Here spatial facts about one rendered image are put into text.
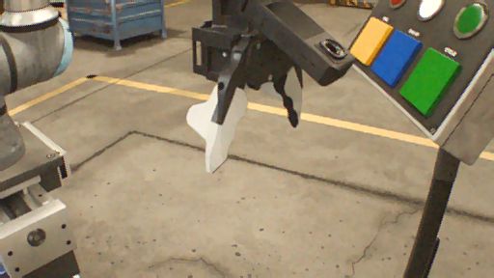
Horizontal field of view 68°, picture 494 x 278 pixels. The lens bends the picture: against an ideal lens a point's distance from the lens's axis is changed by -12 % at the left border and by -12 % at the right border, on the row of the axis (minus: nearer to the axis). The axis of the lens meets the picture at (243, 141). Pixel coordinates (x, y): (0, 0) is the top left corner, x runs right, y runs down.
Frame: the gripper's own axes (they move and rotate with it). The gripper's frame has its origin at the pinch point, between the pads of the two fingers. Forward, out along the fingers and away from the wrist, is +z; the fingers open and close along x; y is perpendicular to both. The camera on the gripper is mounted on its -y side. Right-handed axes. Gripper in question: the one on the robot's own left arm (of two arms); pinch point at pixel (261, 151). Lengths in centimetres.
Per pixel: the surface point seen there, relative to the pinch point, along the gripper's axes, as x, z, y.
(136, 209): -49, 94, 114
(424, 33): -24.6, -11.8, -8.8
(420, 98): -15.3, -5.6, -12.4
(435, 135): -11.4, -3.3, -16.2
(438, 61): -18.1, -10.1, -13.2
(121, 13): -220, 54, 388
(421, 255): -31.7, 30.5, -15.1
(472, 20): -20.2, -15.7, -16.3
